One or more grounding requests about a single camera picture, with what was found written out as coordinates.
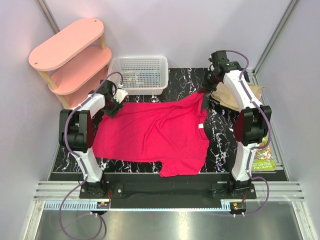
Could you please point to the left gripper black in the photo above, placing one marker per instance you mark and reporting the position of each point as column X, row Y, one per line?
column 111, row 113

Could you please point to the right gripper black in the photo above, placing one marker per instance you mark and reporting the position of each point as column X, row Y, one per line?
column 208, row 88

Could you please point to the red t shirt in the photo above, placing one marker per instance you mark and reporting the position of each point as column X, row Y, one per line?
column 168, row 132

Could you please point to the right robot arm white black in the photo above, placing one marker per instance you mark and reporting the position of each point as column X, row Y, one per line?
column 252, row 124

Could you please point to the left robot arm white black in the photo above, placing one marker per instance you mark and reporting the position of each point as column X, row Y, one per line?
column 77, row 135

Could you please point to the folded beige t shirt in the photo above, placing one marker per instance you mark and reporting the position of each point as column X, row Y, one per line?
column 225, row 98

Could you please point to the white perforated plastic basket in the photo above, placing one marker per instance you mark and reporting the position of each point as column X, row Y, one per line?
column 140, row 75

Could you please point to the pink three-tier shelf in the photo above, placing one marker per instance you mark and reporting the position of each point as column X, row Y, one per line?
column 73, row 61

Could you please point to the green treehouse book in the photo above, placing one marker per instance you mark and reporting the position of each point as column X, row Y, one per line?
column 263, row 160

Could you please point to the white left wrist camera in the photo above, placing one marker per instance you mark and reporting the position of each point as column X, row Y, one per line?
column 120, row 95

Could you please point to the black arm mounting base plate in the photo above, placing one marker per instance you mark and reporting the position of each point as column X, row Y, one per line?
column 120, row 189

